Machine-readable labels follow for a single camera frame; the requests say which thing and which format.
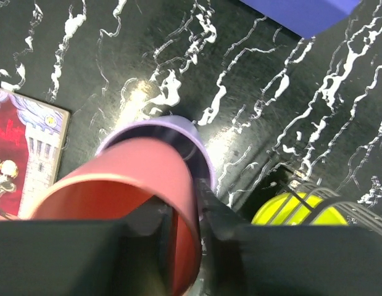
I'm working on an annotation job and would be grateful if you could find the purple-blue ring binder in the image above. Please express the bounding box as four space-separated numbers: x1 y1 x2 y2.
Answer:
243 0 360 39

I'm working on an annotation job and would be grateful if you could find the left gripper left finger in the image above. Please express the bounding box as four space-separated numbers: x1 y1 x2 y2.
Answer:
0 205 172 295

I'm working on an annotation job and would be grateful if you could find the yellow-green bowl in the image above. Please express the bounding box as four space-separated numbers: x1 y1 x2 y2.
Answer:
251 192 347 226

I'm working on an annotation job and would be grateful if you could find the red illustrated book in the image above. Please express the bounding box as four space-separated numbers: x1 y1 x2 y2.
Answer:
0 88 70 220

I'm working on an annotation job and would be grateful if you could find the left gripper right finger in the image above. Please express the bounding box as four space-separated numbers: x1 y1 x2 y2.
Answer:
195 179 382 295

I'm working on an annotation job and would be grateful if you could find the pink plastic cup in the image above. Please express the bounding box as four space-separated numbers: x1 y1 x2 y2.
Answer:
25 138 201 295

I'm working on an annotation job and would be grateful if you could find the lilac plastic cup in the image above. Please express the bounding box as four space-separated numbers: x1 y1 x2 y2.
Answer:
94 115 217 223

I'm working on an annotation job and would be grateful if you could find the black wire dish rack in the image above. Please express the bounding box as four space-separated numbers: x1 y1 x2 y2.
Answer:
279 165 382 235

